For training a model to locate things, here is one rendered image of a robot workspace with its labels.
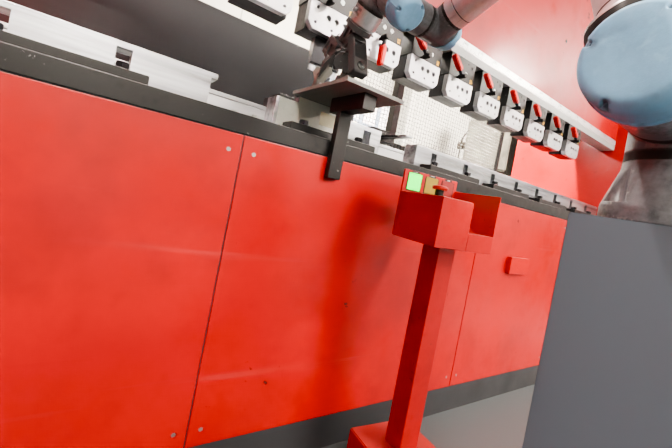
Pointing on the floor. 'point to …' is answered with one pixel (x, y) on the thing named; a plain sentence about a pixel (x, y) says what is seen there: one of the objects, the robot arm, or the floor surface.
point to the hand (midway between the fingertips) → (324, 94)
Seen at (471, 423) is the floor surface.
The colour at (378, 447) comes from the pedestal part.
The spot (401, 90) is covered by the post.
